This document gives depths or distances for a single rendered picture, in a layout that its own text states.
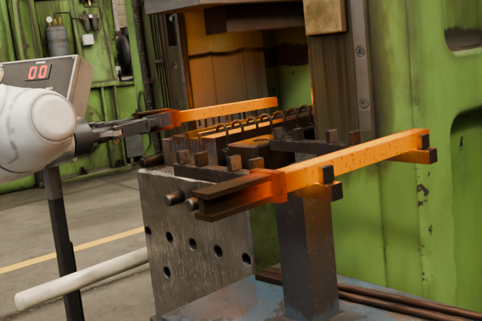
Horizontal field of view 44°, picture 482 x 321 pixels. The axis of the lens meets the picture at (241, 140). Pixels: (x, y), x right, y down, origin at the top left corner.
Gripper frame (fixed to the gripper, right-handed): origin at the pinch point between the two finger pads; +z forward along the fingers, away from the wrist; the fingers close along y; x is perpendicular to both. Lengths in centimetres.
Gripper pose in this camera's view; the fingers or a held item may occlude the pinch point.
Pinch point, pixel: (155, 120)
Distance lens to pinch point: 126.7
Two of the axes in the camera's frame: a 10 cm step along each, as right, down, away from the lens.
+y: 6.8, 0.5, -7.4
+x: -1.1, -9.8, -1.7
